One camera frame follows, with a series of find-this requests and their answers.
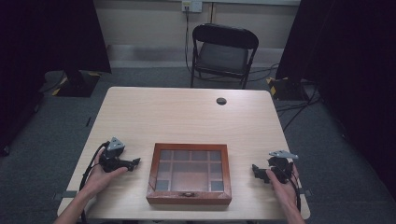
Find black curtain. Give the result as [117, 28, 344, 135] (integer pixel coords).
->
[275, 0, 396, 202]
[0, 0, 112, 157]

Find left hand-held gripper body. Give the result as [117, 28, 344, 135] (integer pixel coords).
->
[98, 136, 131, 174]

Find black folding chair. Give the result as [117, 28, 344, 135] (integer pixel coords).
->
[190, 22, 260, 91]

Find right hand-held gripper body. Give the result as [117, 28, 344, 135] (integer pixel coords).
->
[266, 149, 299, 184]

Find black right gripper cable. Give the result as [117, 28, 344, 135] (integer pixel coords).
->
[288, 169, 303, 213]

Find person's right hand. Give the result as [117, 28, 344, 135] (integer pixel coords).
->
[265, 163, 301, 210]

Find wooden box with glass lid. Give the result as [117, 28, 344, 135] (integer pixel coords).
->
[146, 142, 233, 206]

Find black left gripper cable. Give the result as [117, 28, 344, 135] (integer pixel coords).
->
[78, 141, 110, 224]

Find black wall cable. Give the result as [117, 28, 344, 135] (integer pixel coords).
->
[184, 5, 200, 78]

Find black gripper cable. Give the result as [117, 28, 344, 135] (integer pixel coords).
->
[78, 141, 110, 224]
[288, 169, 303, 213]

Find person's left hand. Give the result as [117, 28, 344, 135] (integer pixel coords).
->
[79, 151, 129, 199]

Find black stand base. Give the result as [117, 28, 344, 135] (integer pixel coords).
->
[266, 76, 309, 102]
[50, 69, 102, 98]

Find white wall socket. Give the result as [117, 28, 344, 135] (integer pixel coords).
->
[181, 0, 204, 14]

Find black floor cables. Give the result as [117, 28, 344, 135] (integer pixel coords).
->
[248, 63, 321, 133]

